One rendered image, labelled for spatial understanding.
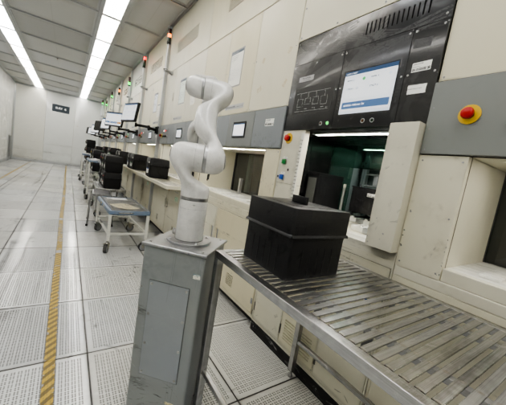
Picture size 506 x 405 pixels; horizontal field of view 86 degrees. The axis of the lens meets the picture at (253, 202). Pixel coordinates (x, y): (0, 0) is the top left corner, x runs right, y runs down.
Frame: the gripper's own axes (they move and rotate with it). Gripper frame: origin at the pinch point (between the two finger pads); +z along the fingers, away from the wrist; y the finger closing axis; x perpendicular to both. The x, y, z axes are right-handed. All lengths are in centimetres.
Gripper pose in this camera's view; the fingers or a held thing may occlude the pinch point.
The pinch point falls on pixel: (200, 177)
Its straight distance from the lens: 180.5
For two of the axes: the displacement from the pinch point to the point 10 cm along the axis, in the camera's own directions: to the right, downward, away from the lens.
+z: -1.6, 9.8, 1.1
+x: -1.6, -1.4, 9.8
